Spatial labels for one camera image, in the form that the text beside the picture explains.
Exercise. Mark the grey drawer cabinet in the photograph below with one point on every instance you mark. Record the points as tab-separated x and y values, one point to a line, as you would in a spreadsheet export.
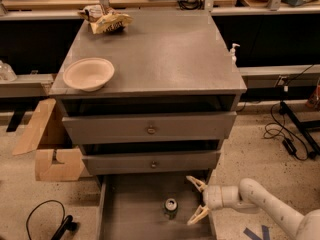
161	53

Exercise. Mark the grey drawer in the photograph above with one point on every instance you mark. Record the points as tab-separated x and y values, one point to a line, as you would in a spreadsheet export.
131	208
149	119
149	157

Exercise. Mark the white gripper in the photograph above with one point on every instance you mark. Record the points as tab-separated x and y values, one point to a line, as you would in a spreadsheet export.
213	196

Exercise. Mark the yellow chip bag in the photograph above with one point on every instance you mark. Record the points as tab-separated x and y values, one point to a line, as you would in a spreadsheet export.
104	19

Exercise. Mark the black table leg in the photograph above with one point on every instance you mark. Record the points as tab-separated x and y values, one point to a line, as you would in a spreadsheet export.
15	120

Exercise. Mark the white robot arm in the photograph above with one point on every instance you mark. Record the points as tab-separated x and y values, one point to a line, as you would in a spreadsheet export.
249	197

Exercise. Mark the grey top drawer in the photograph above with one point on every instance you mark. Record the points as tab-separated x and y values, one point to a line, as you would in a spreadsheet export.
149	119

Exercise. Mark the green soda can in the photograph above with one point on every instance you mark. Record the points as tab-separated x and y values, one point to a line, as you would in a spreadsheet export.
170	208

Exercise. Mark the grey bottom drawer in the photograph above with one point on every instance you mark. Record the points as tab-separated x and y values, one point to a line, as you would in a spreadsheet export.
131	208

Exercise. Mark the grey middle drawer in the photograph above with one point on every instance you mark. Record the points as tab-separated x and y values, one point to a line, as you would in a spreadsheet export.
149	157

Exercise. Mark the white pump bottle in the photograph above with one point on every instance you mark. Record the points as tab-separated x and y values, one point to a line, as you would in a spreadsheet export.
233	52

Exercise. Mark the white paper bowl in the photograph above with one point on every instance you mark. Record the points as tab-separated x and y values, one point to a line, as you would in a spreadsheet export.
89	74

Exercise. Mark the cardboard box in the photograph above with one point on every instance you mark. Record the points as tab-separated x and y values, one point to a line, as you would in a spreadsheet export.
56	159

